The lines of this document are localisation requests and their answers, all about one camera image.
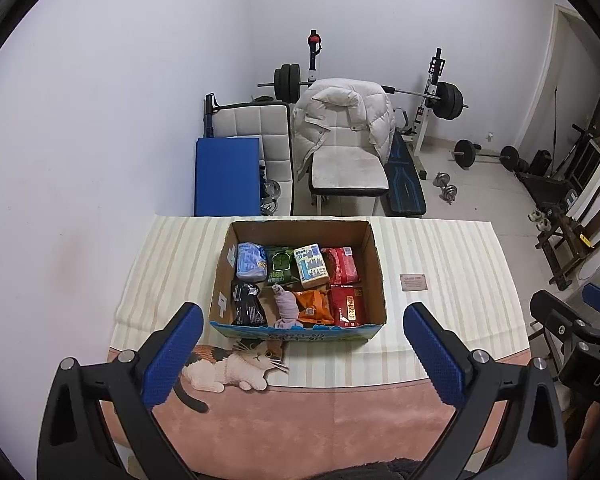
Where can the chrome dumbbell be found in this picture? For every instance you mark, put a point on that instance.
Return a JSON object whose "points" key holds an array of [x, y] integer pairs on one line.
{"points": [[448, 191]]}

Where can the blue black weight bench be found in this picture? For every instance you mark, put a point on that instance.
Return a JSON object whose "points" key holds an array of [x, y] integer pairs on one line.
{"points": [[405, 197]]}

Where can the blue foam mat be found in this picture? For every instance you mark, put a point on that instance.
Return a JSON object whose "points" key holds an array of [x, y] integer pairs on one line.
{"points": [[227, 177]]}

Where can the red snack bag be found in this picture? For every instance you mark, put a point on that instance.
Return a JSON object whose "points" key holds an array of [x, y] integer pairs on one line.
{"points": [[340, 265]]}

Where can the barbell on rack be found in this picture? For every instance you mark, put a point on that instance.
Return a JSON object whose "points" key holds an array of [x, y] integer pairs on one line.
{"points": [[444, 99]]}

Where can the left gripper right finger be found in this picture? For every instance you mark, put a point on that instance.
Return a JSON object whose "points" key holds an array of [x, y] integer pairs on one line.
{"points": [[468, 381]]}

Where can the dark red packet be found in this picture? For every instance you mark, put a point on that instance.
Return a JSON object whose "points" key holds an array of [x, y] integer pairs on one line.
{"points": [[347, 306]]}

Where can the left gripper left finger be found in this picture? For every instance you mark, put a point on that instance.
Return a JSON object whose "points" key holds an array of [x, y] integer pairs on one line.
{"points": [[138, 386]]}

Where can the white puffer jacket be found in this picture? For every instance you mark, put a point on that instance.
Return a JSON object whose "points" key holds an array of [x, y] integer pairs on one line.
{"points": [[366, 103]]}

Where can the pink card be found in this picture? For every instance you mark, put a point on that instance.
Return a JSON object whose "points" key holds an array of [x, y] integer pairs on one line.
{"points": [[415, 282]]}

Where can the yellow tissue pack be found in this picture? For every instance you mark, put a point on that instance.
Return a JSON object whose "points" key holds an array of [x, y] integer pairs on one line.
{"points": [[311, 266]]}

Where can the green snack bag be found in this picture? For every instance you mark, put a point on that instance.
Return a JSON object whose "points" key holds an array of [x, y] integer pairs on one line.
{"points": [[282, 268]]}

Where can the white tufted sofa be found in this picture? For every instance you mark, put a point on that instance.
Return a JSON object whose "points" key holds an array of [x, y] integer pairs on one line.
{"points": [[268, 121]]}

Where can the light blue tissue pack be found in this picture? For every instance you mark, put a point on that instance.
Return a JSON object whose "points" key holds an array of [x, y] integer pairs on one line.
{"points": [[251, 264]]}

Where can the white padded chair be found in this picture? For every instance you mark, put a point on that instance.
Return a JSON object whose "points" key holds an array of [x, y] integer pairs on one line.
{"points": [[345, 176]]}

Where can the brown wooden chair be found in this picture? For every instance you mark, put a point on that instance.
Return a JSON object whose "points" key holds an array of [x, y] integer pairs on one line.
{"points": [[570, 242]]}

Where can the black snack bag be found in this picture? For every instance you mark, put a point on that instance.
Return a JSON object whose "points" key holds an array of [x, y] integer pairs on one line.
{"points": [[248, 309]]}

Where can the orange snack bag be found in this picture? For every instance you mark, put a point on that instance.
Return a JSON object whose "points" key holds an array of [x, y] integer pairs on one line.
{"points": [[314, 307]]}

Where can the floor barbell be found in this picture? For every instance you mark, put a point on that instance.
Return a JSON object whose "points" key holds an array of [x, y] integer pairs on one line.
{"points": [[466, 153]]}

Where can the open cardboard box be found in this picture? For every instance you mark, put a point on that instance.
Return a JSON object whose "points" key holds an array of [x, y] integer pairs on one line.
{"points": [[299, 280]]}

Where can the striped table cloth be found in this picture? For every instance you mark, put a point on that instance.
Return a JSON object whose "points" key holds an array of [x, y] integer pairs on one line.
{"points": [[329, 404]]}

